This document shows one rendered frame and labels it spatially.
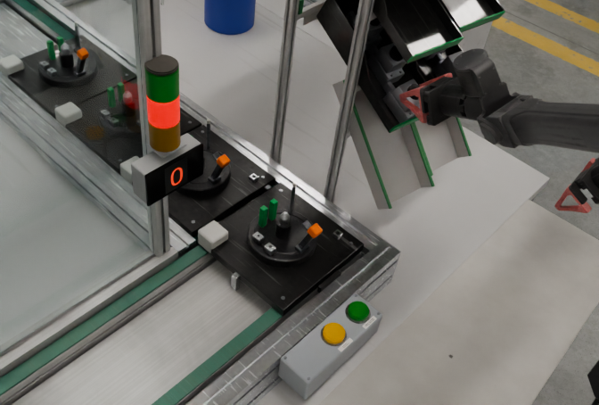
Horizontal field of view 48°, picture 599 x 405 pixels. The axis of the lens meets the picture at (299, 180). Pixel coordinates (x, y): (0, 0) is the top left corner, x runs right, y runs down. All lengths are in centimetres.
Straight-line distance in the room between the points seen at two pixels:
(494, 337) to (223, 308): 56
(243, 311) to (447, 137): 63
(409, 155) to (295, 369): 55
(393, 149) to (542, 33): 294
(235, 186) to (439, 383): 58
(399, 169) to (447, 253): 24
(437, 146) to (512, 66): 239
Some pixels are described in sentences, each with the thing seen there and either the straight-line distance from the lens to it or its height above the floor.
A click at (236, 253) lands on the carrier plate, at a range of 135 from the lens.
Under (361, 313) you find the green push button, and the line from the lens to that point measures 129.
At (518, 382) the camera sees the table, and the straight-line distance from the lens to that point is 144.
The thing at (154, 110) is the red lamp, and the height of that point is 134.
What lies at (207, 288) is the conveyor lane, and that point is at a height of 92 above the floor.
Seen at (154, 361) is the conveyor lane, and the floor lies 92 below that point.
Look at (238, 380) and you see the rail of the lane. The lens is 120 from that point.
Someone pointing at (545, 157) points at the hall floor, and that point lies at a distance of 339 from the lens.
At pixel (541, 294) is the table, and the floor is 86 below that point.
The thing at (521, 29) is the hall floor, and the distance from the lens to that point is 432.
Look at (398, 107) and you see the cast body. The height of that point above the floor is 123.
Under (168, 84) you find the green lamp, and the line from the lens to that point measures 103.
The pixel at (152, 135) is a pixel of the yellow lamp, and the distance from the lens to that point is 110.
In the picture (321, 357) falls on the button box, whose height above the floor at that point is 96.
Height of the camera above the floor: 201
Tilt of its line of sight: 44 degrees down
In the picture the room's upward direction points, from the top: 8 degrees clockwise
